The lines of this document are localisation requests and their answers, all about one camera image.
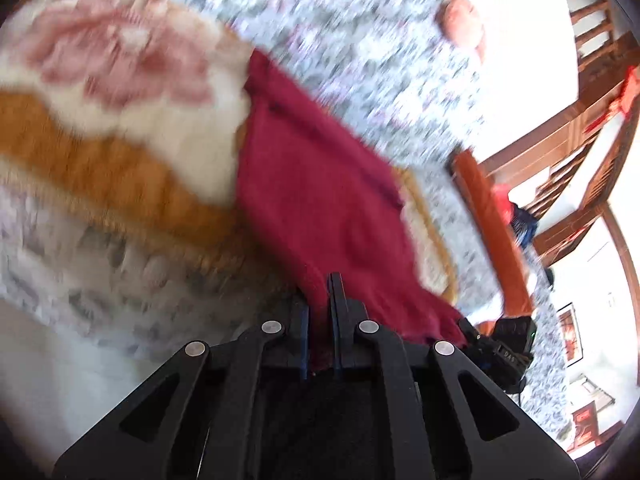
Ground small red object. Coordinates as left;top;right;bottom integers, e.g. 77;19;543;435
492;182;514;222

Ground blue cloth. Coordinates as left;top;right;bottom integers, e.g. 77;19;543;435
510;204;539;249

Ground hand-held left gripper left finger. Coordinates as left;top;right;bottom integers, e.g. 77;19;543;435
52;292;311;480

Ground brown wooden frame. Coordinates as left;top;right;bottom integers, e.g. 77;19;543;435
477;0;640;273

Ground red hanging decoration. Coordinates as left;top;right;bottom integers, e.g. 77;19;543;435
606;66;640;122

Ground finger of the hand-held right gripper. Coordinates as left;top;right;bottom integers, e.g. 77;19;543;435
457;317;495;363

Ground orange cushion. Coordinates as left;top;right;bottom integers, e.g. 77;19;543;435
452;150;536;313

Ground dark red sweater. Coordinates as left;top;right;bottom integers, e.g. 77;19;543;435
235;50;468;376

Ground orange floral plush blanket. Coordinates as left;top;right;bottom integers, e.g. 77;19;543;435
0;0;461;307

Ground grey floral bedsheet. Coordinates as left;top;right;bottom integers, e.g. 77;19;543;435
0;0;573;441

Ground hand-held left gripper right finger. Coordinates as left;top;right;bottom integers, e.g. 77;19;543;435
327;272;581;480

